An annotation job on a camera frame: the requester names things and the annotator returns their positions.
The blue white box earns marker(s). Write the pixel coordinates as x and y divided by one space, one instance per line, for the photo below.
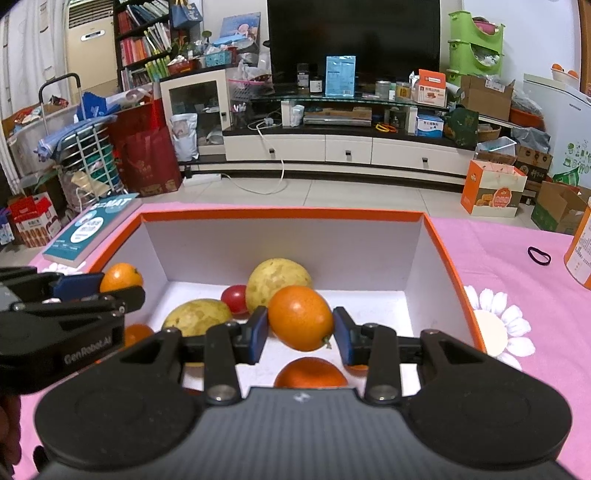
429 127

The red yellow small tool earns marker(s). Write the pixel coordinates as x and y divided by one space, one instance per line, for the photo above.
385 128

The clear glass jar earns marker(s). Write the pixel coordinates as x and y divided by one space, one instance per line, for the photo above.
383 90

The brown printed cardboard box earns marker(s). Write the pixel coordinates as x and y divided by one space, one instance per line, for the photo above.
533 159

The translucent storage bin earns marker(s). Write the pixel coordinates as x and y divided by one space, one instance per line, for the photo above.
27 147

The orange white canister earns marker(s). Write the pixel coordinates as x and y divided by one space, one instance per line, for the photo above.
581 258

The small dark bottle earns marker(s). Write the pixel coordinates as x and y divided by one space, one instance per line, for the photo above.
316 86

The dark bookshelf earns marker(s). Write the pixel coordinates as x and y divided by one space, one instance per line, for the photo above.
138 48

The beige standing air conditioner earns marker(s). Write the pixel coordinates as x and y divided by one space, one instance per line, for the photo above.
92 50

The white television cabinet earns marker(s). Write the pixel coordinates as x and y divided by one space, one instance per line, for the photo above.
300 150

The teal basket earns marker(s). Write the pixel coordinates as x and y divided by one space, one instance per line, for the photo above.
217 59

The light blue folded cloth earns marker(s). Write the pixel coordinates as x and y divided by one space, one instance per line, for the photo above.
60 136

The blue gift bag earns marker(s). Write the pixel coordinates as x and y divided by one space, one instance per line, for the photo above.
186 14

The white curtain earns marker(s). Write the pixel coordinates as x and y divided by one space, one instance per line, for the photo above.
27 60

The white freezer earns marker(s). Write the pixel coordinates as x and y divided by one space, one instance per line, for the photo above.
568 129

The blue packet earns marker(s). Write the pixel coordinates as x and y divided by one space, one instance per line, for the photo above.
340 76

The dark jar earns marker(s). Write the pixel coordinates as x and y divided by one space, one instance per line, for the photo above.
303 76

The red tomato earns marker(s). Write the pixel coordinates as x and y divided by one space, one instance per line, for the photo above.
233 299

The wooden shelf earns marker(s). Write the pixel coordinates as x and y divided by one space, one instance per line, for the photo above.
585 55

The black pen holder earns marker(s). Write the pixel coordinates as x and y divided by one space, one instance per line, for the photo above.
239 120

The yellow passion fruit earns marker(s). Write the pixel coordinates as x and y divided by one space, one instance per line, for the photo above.
277 277
196 314

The pink basket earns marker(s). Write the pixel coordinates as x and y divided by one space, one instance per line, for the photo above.
249 90

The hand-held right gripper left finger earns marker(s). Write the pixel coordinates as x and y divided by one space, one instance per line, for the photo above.
259 334

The white bowl of oranges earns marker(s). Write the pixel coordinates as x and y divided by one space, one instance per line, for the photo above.
563 78

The green printed cardboard box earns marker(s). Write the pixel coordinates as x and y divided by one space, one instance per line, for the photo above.
554 207

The white glass door cabinet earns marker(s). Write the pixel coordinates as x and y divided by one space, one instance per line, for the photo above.
221 92

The orange cardboard box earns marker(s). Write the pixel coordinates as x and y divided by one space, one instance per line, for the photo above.
286 240

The black television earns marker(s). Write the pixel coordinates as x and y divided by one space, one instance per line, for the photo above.
392 41

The red white carton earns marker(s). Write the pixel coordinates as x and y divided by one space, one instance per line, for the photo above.
34 221

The silver disc player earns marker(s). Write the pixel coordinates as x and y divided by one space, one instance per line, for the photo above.
337 121

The white router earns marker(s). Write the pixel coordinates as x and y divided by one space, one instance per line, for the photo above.
290 114

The orange white gift bag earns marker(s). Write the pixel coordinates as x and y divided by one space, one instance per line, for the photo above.
494 196

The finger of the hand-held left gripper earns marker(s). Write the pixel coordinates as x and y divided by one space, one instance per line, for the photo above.
115 300
78 285

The orange basin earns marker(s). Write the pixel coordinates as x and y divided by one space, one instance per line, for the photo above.
526 119

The red gift bag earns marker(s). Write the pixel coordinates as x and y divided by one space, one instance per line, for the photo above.
138 115
147 166

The clear plastic bin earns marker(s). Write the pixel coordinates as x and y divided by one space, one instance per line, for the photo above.
496 150

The green stacking basket rack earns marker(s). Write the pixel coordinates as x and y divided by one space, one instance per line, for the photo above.
461 50

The wicker basket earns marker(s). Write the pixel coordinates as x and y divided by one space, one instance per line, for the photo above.
489 134

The blue framed picture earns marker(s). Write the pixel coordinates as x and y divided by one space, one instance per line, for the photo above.
240 27

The dark green gift bag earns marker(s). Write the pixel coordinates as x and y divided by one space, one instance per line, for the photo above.
461 129

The white pouch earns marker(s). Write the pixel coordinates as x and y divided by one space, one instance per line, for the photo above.
184 138

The amber jar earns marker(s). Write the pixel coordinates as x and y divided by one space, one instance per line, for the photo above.
403 92

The orange white box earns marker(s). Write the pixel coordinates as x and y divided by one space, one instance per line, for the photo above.
429 92

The grey plastic bag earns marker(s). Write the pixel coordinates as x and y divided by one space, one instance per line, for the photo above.
531 138

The teal book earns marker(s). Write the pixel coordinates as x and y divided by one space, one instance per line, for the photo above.
87 230

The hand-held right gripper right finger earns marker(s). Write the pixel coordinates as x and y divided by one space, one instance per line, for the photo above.
342 334

